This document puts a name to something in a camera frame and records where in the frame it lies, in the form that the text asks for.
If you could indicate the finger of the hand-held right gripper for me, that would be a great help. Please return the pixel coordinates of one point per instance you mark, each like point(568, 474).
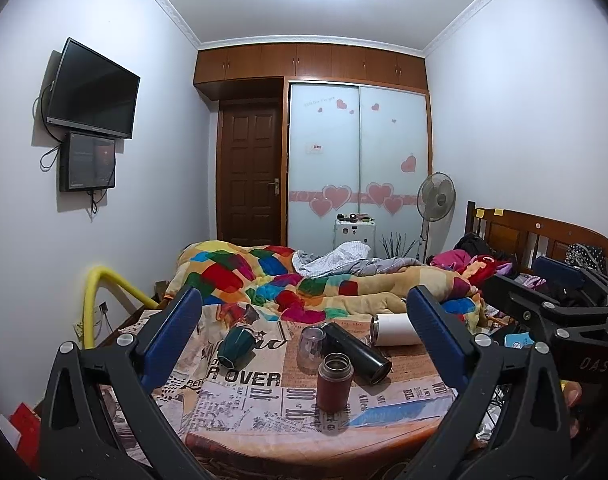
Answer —
point(559, 272)
point(514, 295)

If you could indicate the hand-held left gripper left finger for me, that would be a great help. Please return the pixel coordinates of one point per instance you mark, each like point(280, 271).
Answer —
point(176, 330)

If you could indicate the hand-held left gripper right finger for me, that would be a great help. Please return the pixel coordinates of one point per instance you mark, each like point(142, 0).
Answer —
point(434, 335)

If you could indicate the dark green cup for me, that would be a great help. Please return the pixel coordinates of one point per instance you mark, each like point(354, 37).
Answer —
point(236, 349)

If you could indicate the white thermos cup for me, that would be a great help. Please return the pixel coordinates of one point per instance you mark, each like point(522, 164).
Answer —
point(396, 330)

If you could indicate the black thermos cup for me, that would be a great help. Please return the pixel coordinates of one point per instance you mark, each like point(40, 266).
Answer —
point(359, 355)

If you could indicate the brown thermos cup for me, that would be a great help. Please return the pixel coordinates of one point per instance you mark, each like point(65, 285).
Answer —
point(334, 385)

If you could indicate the clear glass cup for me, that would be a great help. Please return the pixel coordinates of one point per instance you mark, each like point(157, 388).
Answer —
point(311, 351)

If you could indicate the person's right hand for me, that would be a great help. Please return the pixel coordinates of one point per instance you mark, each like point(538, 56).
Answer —
point(573, 394)

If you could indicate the black white dotted bag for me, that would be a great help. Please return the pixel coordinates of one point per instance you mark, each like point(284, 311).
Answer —
point(584, 257)

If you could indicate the red plush toy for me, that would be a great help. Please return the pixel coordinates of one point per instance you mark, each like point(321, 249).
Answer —
point(484, 267)

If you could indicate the small light blue box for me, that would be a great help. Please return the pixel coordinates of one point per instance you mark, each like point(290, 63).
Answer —
point(518, 341)

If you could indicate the brown wooden headboard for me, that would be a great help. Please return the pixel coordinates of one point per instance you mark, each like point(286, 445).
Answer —
point(514, 230)

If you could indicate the pink clothing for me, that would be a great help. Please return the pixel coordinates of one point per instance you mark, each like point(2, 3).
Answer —
point(449, 260)

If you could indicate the colourful patchwork blanket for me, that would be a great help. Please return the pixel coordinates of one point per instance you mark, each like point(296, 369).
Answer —
point(223, 270)

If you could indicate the yellow padded pipe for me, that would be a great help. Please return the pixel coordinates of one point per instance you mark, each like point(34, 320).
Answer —
point(103, 280)

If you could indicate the dark dried twigs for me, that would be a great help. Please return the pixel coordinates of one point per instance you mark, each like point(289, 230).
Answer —
point(399, 246)

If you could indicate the standing electric fan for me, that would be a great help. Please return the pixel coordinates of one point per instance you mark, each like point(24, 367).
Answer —
point(436, 196)

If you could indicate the small white appliance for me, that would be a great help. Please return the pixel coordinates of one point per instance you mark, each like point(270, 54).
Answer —
point(354, 234)

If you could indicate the grey crumpled cloth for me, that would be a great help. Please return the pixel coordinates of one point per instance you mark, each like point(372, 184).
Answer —
point(329, 260)

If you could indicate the brown wooden door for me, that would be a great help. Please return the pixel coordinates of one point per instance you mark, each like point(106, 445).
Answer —
point(249, 175)

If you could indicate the red box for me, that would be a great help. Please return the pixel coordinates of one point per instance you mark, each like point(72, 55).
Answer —
point(26, 430)

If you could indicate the frosted wardrobe with heart stickers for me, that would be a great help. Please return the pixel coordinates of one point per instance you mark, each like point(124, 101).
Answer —
point(356, 160)

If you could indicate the brown wooden overhead cabinets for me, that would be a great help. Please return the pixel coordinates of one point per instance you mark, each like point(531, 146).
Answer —
point(309, 62)

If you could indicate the small black wall monitor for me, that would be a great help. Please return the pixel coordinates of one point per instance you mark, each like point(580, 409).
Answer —
point(87, 161)

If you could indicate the wall-mounted black television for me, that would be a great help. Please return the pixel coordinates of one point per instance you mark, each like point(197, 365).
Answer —
point(93, 90)

